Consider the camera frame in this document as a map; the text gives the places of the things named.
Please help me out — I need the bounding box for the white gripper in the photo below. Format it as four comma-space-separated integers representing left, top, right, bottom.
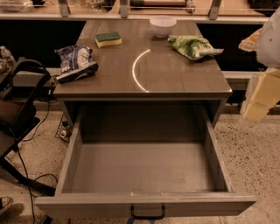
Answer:
238, 7, 280, 126

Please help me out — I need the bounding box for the green jalapeno chip bag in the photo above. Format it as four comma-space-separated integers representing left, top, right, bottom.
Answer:
168, 35, 223, 60

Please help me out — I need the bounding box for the blue chip bag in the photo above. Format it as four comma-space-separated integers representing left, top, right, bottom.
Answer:
55, 45, 98, 84

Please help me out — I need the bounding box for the white bowl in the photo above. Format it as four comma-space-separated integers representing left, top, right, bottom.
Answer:
150, 16, 177, 38

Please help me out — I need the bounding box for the grey wooden cabinet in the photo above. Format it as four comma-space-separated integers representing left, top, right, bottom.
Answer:
54, 19, 232, 123

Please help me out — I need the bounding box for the yellow green sponge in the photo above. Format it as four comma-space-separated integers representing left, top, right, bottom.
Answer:
95, 31, 122, 48

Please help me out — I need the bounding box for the open grey drawer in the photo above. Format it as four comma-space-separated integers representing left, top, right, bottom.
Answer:
36, 102, 256, 218

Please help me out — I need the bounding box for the black folding chair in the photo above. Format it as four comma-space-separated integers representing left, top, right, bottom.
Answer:
0, 57, 55, 196

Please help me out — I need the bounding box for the clear plastic bottle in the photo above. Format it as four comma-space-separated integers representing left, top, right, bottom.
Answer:
0, 45, 16, 67

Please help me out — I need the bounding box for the back shelf counter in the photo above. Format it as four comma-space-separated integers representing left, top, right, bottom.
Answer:
0, 0, 268, 25

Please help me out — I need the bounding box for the black white sneaker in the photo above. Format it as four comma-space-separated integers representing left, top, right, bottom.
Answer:
0, 197, 13, 214

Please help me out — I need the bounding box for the black drawer handle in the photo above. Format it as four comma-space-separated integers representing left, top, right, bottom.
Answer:
130, 206, 166, 220

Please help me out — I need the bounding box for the wire basket with bottles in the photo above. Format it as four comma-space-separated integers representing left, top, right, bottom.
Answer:
55, 116, 72, 144

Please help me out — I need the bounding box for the black floor cable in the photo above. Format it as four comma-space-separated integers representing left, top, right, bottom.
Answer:
11, 95, 59, 224

